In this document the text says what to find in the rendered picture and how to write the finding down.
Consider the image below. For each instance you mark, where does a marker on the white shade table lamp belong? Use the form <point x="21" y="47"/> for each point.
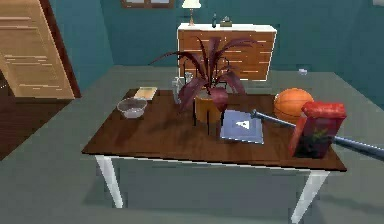
<point x="191" y="6"/>

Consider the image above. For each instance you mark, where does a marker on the dark red house plant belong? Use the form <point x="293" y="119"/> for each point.
<point x="208" y="96"/>

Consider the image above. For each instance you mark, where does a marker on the clear glass bottle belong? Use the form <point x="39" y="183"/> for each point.
<point x="176" y="87"/>

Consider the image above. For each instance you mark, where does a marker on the brown table with white legs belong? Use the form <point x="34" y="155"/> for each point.
<point x="160" y="140"/>

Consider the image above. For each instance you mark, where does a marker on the blue grey book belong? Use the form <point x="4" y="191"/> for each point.
<point x="241" y="128"/>

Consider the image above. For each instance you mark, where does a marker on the clear glass bowl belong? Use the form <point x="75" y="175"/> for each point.
<point x="132" y="107"/>

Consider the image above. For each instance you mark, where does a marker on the wooden chest of drawers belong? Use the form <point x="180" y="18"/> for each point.
<point x="253" y="53"/>

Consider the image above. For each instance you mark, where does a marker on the dark bottle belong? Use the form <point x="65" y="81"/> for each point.
<point x="214" y="20"/>

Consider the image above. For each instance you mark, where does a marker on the small olive box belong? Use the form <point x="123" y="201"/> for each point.
<point x="226" y="22"/>

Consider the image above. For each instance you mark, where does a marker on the orange basketball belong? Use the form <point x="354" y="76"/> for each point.
<point x="290" y="103"/>

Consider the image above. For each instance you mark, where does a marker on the small white object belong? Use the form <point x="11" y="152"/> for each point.
<point x="302" y="71"/>

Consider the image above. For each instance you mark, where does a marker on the framed picture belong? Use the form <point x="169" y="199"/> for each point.
<point x="147" y="3"/>

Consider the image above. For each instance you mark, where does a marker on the red box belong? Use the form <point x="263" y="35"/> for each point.
<point x="318" y="133"/>

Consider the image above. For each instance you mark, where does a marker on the wooden room door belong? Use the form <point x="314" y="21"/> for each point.
<point x="31" y="50"/>

